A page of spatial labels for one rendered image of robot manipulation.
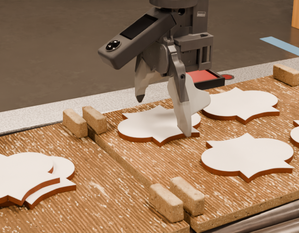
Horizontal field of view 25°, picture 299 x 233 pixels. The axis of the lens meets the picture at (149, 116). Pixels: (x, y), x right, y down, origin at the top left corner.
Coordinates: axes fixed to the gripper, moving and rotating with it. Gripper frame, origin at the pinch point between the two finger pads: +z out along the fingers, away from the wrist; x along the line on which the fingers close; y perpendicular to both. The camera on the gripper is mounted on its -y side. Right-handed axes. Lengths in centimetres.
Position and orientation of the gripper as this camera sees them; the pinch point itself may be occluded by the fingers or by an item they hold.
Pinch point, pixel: (158, 120)
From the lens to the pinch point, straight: 105.5
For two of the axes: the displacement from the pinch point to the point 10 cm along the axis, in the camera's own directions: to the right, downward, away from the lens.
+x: -5.0, -3.7, 7.9
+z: -0.1, 9.1, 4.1
